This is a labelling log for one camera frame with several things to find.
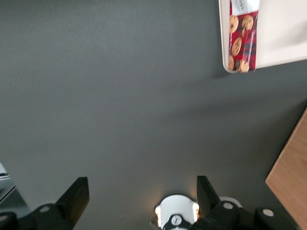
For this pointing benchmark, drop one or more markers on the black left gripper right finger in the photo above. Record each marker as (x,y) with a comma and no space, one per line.
(211,210)

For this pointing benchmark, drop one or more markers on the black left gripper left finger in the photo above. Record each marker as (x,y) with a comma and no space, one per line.
(72,203)

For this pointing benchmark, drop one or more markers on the red cookie box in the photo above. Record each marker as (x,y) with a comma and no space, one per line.
(243,40)

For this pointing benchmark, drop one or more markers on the cream rectangular tray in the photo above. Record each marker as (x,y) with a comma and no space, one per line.
(278,33)

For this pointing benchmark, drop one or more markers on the wooden two-drawer cabinet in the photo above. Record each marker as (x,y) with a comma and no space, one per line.
(292,175)

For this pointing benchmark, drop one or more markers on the aluminium frame rail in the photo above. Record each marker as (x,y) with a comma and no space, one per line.
(5,179)

